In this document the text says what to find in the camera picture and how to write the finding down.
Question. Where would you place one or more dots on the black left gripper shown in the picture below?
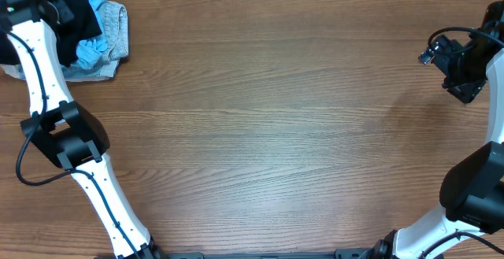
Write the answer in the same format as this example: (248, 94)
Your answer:
(63, 11)

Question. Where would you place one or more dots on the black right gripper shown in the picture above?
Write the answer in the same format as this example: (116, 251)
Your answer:
(463, 90)

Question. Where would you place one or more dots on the black t-shirt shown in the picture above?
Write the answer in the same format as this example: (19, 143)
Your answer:
(8, 55)

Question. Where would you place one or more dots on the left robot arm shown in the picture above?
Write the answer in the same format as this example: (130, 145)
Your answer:
(44, 41)

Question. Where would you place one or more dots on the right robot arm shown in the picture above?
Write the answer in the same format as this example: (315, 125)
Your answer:
(471, 195)

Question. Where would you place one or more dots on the folded black garment on pile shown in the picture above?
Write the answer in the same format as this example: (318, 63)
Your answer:
(83, 26)

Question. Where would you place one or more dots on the light blue folded garment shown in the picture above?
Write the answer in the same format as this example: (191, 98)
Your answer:
(91, 40)

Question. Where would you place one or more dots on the grey patterned folded garment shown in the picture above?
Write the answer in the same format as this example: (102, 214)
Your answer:
(114, 19)

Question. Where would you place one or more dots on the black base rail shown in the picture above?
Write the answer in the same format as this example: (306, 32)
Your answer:
(358, 253)

